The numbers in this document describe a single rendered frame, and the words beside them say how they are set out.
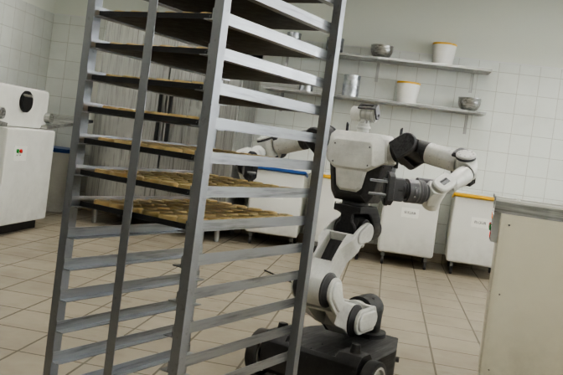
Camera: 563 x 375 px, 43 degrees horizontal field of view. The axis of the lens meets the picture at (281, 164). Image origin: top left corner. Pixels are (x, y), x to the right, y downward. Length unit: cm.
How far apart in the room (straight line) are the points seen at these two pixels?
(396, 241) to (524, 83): 209
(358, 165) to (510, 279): 86
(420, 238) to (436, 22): 224
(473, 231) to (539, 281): 352
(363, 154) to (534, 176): 465
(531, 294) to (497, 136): 427
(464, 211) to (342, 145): 384
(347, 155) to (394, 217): 375
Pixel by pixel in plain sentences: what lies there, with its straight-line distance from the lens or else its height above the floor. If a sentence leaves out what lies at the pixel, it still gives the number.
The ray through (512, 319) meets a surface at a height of 38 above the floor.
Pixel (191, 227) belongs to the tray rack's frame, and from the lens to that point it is 181.
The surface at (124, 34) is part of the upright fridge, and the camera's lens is 710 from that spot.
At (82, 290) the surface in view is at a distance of 220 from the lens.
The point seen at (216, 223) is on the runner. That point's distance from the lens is 192.
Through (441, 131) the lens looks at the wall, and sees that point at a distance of 743.
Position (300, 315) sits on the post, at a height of 47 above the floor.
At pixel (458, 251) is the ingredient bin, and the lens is 684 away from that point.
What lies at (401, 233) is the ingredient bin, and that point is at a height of 32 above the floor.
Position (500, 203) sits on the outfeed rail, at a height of 88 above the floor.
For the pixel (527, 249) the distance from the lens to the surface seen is 332.
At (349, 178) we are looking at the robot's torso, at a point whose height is 91.
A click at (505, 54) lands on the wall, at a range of 756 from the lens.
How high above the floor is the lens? 103
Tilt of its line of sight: 2 degrees down
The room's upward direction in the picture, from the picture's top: 7 degrees clockwise
